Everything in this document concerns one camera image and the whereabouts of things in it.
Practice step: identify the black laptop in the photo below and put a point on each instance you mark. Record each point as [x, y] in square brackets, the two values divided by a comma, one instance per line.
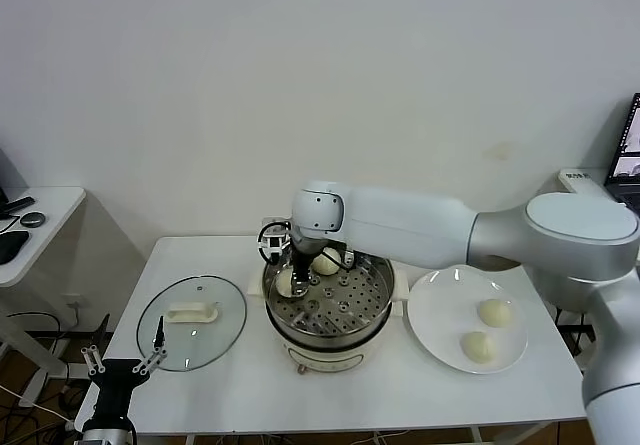
[625, 165]

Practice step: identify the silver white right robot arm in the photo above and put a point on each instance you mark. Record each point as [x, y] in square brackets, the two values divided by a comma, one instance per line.
[400, 225]

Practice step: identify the white wall socket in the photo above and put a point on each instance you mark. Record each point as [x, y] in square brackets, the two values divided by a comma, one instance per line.
[77, 301]

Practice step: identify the cream electric cooking pot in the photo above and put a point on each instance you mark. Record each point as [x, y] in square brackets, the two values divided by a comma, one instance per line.
[325, 357]

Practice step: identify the white round plate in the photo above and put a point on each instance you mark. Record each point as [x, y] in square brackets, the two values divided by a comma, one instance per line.
[445, 325]

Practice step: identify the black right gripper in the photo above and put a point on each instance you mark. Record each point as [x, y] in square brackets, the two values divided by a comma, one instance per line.
[302, 254]

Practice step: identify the small printed desk label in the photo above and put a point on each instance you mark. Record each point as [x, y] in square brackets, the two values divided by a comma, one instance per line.
[577, 175]

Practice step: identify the stainless steel steamer basket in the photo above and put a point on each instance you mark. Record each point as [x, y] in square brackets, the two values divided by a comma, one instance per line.
[350, 305]

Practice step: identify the white side desk with mouse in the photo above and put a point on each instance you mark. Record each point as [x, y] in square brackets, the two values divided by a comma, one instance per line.
[55, 225]

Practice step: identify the black remote control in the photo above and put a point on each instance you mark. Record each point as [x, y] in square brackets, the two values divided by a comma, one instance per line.
[19, 204]

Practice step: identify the white steamed baozi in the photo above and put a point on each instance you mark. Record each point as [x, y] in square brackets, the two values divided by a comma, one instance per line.
[495, 312]
[327, 262]
[284, 284]
[478, 347]

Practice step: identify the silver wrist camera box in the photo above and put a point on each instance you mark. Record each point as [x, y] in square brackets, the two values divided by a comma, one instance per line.
[275, 245]

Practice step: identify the grey monitor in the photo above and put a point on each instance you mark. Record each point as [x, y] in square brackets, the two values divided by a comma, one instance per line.
[10, 175]

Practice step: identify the white side desk with laptop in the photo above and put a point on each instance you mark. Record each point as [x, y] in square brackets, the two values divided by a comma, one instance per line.
[575, 186]

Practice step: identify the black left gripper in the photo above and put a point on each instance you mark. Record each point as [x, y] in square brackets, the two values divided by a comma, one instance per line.
[115, 385]

